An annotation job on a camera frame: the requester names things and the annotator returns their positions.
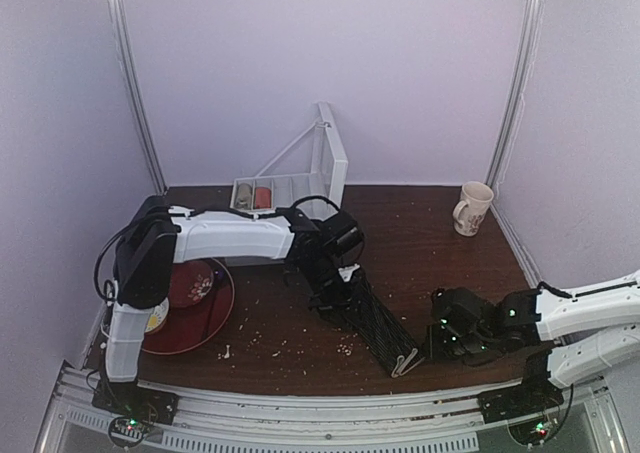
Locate black striped underwear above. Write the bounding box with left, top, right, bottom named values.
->
left=338, top=264, right=426, bottom=378

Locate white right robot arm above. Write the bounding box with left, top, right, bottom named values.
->
left=423, top=273, right=639, bottom=389

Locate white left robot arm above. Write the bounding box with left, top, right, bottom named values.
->
left=93, top=196, right=363, bottom=384

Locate red rolled cloth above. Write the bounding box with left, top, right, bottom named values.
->
left=254, top=186, right=272, bottom=210

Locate white compartment organizer box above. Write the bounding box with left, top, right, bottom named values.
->
left=230, top=101, right=349, bottom=219

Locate beige rolled cloth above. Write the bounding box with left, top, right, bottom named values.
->
left=234, top=183, right=253, bottom=210

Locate purple spoon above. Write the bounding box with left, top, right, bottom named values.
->
left=200, top=269, right=225, bottom=341

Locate cream floral mug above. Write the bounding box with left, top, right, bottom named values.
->
left=452, top=181, right=494, bottom=237

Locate red floral plate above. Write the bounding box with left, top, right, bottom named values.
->
left=168, top=260, right=214, bottom=309

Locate round red tray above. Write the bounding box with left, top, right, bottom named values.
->
left=142, top=258, right=235, bottom=356

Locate blue patterned bowl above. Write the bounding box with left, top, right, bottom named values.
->
left=145, top=298, right=170, bottom=335

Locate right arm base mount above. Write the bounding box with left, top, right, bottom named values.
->
left=477, top=379, right=575, bottom=450

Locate aluminium front rail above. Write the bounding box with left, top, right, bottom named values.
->
left=33, top=364, right=631, bottom=452

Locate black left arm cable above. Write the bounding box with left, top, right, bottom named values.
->
left=94, top=217, right=146, bottom=306

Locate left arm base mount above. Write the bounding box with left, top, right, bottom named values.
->
left=91, top=374, right=179, bottom=451

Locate left aluminium frame post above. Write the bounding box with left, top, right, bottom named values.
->
left=107, top=0, right=167, bottom=194

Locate aluminium frame post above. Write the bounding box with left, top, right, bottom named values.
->
left=107, top=0, right=167, bottom=194
left=486, top=0, right=543, bottom=192

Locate right aluminium frame post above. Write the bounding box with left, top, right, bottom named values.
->
left=486, top=0, right=543, bottom=192

